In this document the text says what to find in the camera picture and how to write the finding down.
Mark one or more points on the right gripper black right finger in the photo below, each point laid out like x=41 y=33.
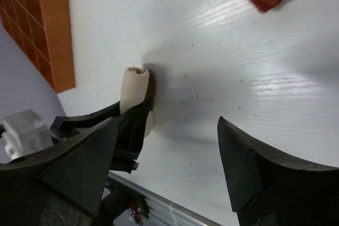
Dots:
x=267 y=186

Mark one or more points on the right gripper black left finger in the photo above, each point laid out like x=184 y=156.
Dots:
x=60 y=185

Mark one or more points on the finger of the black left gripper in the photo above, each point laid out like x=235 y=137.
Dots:
x=66 y=127
x=130 y=139

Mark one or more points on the cream brown striped sock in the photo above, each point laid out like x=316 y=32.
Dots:
x=138 y=85

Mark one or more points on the orange compartment tray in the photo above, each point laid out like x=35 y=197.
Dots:
x=42 y=29

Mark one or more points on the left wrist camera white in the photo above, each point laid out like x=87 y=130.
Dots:
x=24 y=133

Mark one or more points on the aluminium frame rail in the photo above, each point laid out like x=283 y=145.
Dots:
x=156 y=208

